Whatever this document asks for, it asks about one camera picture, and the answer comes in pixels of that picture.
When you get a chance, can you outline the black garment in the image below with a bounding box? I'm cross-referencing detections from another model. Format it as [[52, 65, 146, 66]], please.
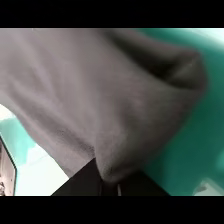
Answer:
[[0, 28, 210, 185]]

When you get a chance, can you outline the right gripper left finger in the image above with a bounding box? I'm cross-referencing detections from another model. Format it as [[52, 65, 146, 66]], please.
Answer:
[[50, 157, 105, 197]]

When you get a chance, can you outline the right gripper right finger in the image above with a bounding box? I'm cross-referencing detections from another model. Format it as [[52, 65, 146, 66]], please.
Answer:
[[117, 170, 169, 197]]

